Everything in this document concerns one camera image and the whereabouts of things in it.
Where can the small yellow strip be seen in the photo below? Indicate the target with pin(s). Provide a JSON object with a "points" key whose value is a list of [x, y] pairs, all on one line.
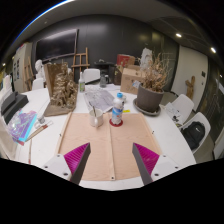
{"points": [[126, 111]]}

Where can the grey glass bottle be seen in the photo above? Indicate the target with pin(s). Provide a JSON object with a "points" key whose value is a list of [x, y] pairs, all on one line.
{"points": [[103, 81]]}

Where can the dried plant in grey pot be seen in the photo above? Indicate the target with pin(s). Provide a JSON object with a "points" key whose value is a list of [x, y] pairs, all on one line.
{"points": [[149, 100]]}

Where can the white cabinet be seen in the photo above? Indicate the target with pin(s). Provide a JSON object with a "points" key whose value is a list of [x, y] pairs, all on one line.
{"points": [[20, 66]]}

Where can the brown carved sculpture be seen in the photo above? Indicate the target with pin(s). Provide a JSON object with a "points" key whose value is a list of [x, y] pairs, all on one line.
{"points": [[61, 90]]}

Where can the wooden easel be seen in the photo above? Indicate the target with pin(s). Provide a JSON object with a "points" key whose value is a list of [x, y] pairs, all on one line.
{"points": [[80, 63]]}

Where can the white plaster statue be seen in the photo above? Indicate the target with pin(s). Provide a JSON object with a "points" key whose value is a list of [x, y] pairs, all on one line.
{"points": [[145, 58]]}

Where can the wooden figure statue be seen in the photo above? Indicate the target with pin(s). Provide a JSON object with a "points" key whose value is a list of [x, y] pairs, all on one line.
{"points": [[190, 87]]}

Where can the green-labelled spray bottle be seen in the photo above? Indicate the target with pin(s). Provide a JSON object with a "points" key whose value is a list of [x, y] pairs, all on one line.
{"points": [[82, 85]]}

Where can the papers on chair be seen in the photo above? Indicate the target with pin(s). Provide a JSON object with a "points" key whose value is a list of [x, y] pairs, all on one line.
{"points": [[173, 111]]}

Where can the cardboard box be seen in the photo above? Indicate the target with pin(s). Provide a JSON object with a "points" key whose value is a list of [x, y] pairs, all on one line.
{"points": [[130, 80]]}

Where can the white chair with papers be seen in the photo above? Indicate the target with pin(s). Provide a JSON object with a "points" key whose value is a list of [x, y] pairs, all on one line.
{"points": [[186, 103]]}

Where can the flat round red coaster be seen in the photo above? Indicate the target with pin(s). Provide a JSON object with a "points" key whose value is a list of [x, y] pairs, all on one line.
{"points": [[111, 124]]}

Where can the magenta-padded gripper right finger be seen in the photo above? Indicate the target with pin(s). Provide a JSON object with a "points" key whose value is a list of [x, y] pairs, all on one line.
{"points": [[165, 165]]}

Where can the white plaster bust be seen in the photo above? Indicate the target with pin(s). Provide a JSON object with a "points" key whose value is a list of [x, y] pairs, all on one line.
{"points": [[40, 68]]}

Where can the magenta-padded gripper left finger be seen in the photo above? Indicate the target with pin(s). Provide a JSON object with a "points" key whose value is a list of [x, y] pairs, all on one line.
{"points": [[56, 165]]}

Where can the red box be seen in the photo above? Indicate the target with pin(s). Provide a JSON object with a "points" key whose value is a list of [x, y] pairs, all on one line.
{"points": [[126, 60]]}

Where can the colourful book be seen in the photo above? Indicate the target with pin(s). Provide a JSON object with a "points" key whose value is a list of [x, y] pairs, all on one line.
{"points": [[21, 126]]}

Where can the white blue-capped drink bottle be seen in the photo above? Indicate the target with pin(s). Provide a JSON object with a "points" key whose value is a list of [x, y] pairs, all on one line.
{"points": [[117, 111]]}

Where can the black flat case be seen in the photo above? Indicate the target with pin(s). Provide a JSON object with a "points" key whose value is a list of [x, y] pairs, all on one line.
{"points": [[13, 105]]}

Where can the black wall screen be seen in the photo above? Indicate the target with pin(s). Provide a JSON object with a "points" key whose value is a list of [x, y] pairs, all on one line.
{"points": [[56, 45]]}

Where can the tape roll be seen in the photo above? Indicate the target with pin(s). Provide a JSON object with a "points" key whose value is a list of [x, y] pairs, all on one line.
{"points": [[125, 98]]}

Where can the white chair with backpack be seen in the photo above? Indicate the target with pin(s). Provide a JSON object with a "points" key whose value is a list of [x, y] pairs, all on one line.
{"points": [[201, 116]]}

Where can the small jar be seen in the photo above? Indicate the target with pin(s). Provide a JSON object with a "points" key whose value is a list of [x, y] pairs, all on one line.
{"points": [[40, 119]]}

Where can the printed paper sheet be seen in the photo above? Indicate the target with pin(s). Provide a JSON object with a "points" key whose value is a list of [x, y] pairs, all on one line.
{"points": [[100, 98]]}

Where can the white mug with stick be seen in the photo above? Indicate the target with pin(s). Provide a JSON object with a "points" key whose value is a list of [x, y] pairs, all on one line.
{"points": [[96, 118]]}

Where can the grey plant saucer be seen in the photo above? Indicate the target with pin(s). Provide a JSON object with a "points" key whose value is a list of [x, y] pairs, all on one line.
{"points": [[146, 112]]}

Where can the round ceiling light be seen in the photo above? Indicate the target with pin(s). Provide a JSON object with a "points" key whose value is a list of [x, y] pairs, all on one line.
{"points": [[178, 35], [213, 50]]}

